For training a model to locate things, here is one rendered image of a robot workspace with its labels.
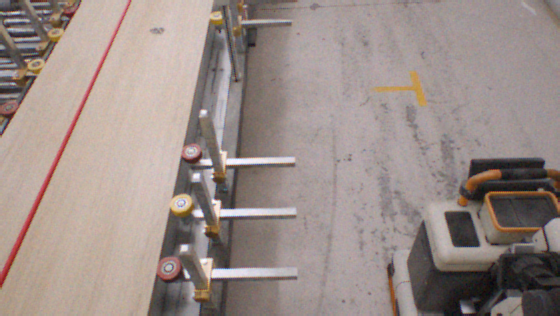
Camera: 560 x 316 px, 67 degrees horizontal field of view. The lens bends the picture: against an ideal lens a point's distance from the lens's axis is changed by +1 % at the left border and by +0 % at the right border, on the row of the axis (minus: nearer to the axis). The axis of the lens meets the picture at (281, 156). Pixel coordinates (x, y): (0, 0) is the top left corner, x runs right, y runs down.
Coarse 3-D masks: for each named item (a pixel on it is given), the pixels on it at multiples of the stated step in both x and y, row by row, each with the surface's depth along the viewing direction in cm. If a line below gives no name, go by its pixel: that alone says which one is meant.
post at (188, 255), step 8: (184, 248) 117; (192, 248) 119; (184, 256) 117; (192, 256) 118; (184, 264) 121; (192, 264) 121; (200, 264) 127; (192, 272) 125; (200, 272) 127; (192, 280) 129; (200, 280) 129; (200, 288) 134; (208, 304) 144
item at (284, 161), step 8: (200, 160) 174; (208, 160) 174; (232, 160) 173; (240, 160) 173; (248, 160) 173; (256, 160) 172; (264, 160) 172; (272, 160) 172; (280, 160) 172; (288, 160) 171; (192, 168) 174; (200, 168) 174; (208, 168) 174; (232, 168) 174
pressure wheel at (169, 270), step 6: (168, 258) 137; (174, 258) 137; (162, 264) 136; (168, 264) 136; (174, 264) 136; (180, 264) 136; (156, 270) 135; (162, 270) 135; (168, 270) 135; (174, 270) 135; (180, 270) 135; (162, 276) 133; (168, 276) 133; (174, 276) 133; (180, 276) 136; (168, 282) 135
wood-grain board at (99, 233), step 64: (192, 0) 246; (64, 64) 211; (128, 64) 209; (192, 64) 206; (64, 128) 181; (128, 128) 179; (0, 192) 160; (64, 192) 158; (128, 192) 157; (0, 256) 142; (64, 256) 141; (128, 256) 139
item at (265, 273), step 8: (184, 272) 140; (216, 272) 139; (224, 272) 139; (232, 272) 139; (240, 272) 138; (248, 272) 138; (256, 272) 138; (264, 272) 138; (272, 272) 138; (280, 272) 138; (288, 272) 138; (296, 272) 137; (184, 280) 139; (216, 280) 139; (224, 280) 139; (232, 280) 139; (240, 280) 139; (248, 280) 139; (256, 280) 139
